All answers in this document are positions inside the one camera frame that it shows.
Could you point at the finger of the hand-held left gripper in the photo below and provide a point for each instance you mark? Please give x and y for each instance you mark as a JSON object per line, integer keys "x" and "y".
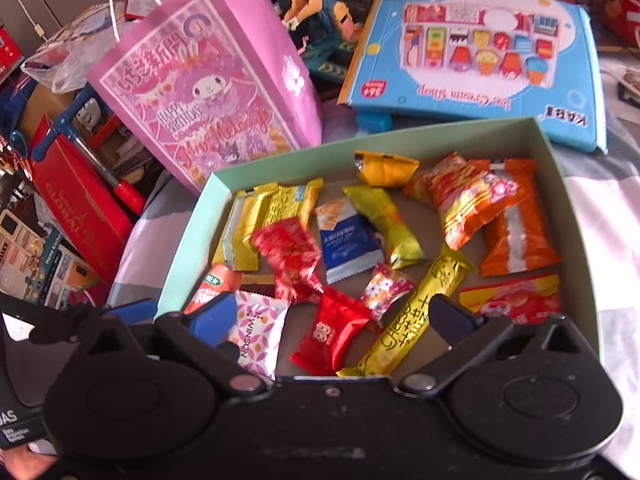
{"x": 132, "y": 310}

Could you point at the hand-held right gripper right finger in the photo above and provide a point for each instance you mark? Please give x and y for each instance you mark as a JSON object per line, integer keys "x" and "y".
{"x": 450, "y": 320}

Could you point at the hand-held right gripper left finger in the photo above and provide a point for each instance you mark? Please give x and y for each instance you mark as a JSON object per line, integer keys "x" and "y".
{"x": 215, "y": 317}

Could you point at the long yellow stick snack packet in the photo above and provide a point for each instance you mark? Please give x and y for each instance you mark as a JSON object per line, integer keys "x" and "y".
{"x": 415, "y": 320}

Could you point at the white pink-patterned snack packet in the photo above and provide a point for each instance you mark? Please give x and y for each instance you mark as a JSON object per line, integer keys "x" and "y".
{"x": 260, "y": 335}

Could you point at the orange fries snack packet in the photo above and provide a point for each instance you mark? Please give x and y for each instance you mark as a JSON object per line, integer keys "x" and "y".
{"x": 465, "y": 200}

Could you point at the pale green cardboard box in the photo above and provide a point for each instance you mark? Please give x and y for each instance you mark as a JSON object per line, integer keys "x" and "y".
{"x": 450, "y": 135}

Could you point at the orange green-topped snack packet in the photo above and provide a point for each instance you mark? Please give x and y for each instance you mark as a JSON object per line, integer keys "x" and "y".
{"x": 210, "y": 285}

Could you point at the red and yellow snack packet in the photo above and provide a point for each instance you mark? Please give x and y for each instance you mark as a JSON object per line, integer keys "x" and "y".
{"x": 515, "y": 300}

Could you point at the small floral candy packet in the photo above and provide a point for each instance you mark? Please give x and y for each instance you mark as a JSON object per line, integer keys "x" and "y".
{"x": 387, "y": 290}

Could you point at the toy kitchen box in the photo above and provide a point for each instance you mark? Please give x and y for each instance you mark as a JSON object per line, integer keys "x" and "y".
{"x": 55, "y": 265}

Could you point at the yellow silver-striped snack packet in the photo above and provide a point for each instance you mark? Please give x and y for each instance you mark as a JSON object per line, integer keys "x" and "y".
{"x": 245, "y": 230}

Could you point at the crumpled red snack packet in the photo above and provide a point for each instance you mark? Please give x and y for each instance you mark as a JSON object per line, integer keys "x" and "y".
{"x": 290, "y": 255}

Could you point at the red plastic tube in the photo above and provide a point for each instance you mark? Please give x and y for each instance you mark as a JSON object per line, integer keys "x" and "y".
{"x": 130, "y": 197}

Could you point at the orange silver-striped wafer packet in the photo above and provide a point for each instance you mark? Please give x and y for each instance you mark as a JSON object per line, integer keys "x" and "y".
{"x": 520, "y": 230}

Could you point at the red square snack packet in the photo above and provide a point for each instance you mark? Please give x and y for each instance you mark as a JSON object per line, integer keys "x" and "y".
{"x": 330, "y": 335}

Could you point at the yellow-green snack packet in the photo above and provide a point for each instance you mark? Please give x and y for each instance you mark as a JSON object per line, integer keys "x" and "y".
{"x": 390, "y": 220}

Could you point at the large red box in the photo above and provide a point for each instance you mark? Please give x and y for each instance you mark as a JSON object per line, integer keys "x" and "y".
{"x": 75, "y": 200}

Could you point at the blue and white snack packet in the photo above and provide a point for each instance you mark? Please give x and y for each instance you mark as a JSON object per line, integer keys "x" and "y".
{"x": 350, "y": 240}

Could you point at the small yellow snack packet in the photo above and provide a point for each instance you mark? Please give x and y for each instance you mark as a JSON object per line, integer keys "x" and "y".
{"x": 387, "y": 167}

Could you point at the small blue plastic block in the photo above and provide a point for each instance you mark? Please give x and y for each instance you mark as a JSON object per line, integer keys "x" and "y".
{"x": 375, "y": 122}

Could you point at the pink cartoon gift bag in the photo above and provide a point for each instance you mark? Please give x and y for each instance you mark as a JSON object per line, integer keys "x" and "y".
{"x": 225, "y": 85}

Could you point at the clear plastic bag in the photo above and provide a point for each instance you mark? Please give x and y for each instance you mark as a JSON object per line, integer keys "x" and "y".
{"x": 70, "y": 60}

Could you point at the blue toy shop box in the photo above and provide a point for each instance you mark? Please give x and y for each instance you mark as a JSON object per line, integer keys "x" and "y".
{"x": 565, "y": 85}

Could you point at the small red box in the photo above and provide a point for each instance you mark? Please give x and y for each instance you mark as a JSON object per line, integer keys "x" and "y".
{"x": 10, "y": 52}

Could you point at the black flat item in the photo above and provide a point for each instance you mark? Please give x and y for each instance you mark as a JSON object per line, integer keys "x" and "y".
{"x": 630, "y": 97}

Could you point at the red printed bag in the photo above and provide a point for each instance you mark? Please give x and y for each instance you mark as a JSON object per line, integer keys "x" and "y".
{"x": 615, "y": 10}

